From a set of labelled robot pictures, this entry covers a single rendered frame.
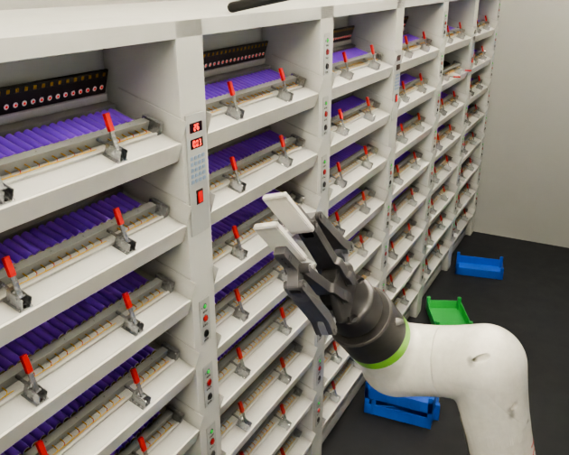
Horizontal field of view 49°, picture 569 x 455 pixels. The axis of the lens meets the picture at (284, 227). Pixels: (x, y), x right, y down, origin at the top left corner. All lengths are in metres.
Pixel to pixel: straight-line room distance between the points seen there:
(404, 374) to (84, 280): 0.62
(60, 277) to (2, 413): 0.25
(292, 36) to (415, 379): 1.32
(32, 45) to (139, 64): 0.38
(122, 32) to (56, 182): 0.30
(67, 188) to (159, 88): 0.35
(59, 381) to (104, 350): 0.12
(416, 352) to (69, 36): 0.74
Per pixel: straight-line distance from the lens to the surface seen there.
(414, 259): 3.58
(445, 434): 2.94
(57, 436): 1.41
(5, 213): 1.08
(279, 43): 2.02
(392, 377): 0.91
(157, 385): 1.56
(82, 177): 1.18
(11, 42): 1.06
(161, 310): 1.48
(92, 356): 1.34
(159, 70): 1.39
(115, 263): 1.28
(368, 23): 2.65
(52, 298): 1.18
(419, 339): 0.91
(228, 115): 1.60
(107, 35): 1.20
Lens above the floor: 1.84
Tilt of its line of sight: 22 degrees down
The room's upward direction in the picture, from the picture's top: straight up
